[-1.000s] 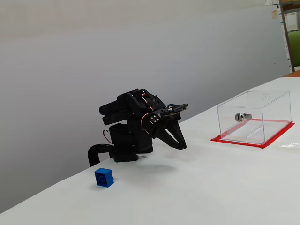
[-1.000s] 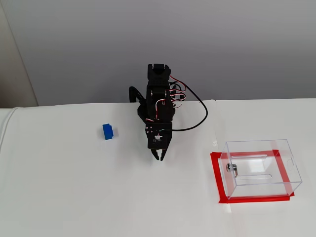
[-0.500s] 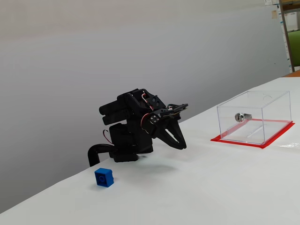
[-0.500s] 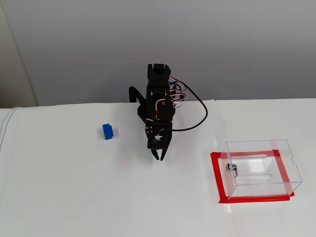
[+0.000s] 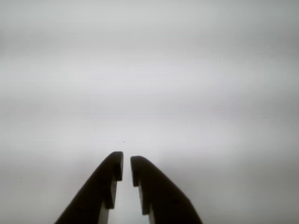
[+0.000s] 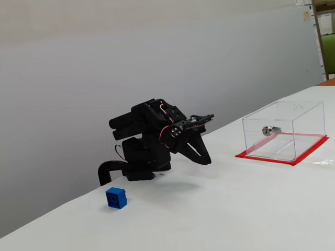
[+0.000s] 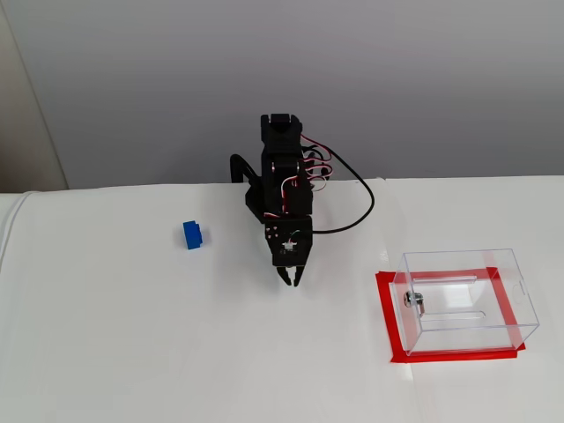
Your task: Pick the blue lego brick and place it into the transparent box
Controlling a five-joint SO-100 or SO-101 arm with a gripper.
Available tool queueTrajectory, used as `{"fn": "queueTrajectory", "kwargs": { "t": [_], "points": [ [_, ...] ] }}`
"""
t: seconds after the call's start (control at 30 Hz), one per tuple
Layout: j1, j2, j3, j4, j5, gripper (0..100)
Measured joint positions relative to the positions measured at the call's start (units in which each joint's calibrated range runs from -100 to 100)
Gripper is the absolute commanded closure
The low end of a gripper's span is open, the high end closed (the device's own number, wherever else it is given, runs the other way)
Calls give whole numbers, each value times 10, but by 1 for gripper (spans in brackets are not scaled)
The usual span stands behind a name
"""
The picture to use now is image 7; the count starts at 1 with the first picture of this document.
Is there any red tape frame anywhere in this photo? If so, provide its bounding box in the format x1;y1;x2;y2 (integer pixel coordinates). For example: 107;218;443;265
375;266;528;365

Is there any red white servo wire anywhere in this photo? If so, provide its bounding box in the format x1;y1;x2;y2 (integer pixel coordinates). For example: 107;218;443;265
263;174;301;219
301;138;336;193

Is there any silver box lock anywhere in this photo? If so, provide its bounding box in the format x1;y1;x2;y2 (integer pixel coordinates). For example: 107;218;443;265
403;291;429;316

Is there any black camera cable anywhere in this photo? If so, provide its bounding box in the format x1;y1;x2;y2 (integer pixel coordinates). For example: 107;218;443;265
310;145;375;234

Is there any blue lego brick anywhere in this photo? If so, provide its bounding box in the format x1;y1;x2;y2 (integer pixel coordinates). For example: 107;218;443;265
182;219;206;251

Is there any transparent plastic box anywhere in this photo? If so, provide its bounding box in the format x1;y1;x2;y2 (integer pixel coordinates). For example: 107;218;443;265
393;249;541;357

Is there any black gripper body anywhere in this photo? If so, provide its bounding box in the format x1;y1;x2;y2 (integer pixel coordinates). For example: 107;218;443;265
281;174;316;217

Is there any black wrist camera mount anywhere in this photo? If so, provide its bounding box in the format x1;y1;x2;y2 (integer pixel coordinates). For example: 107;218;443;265
263;215;314;269

